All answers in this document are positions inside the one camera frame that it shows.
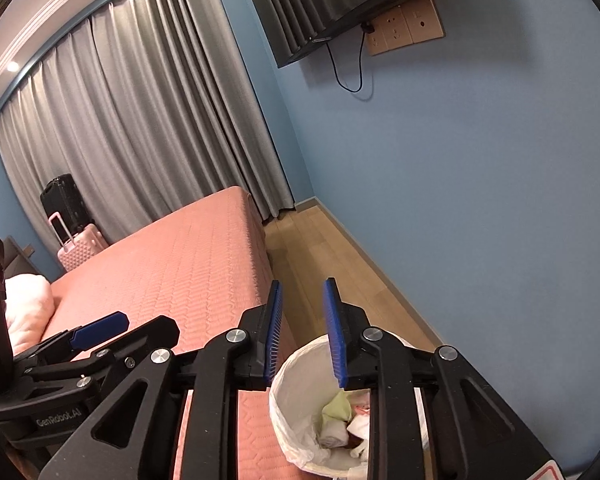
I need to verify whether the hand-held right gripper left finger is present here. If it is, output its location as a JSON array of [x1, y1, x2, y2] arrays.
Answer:
[[39, 280, 285, 480]]

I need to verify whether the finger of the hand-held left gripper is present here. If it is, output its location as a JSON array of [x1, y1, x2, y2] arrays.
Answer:
[[25, 315, 181, 387], [12, 311, 131, 367]]

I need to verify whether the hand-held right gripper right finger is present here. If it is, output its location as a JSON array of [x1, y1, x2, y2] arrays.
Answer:
[[322, 277, 566, 480]]

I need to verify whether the trash bin with white liner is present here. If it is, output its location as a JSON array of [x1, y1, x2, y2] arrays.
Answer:
[[269, 334, 448, 478]]

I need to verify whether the yellow-green paper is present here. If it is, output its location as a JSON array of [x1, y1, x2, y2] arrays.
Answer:
[[321, 391, 353, 423]]

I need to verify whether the white tissue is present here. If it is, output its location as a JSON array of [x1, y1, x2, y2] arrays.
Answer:
[[320, 420, 351, 450]]

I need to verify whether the pink pillow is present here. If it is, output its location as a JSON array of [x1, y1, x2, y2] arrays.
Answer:
[[4, 274, 56, 356]]

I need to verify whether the pink quilted bed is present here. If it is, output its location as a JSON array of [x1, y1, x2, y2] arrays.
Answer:
[[10, 186, 301, 480]]

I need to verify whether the pink suitcase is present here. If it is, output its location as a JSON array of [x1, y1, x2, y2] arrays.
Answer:
[[47, 212, 110, 272]]

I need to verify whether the black suitcase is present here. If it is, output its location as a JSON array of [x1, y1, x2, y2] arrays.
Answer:
[[40, 174, 96, 251]]

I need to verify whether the grey curtain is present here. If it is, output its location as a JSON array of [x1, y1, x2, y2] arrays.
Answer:
[[0, 0, 296, 261]]

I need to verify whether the black power cable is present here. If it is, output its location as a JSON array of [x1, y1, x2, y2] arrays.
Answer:
[[327, 20, 376, 93]]

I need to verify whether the brown wall socket panel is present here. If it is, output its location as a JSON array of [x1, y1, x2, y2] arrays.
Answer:
[[365, 0, 447, 57]]

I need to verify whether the black wall television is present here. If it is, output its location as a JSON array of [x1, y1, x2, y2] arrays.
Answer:
[[242, 0, 452, 69]]

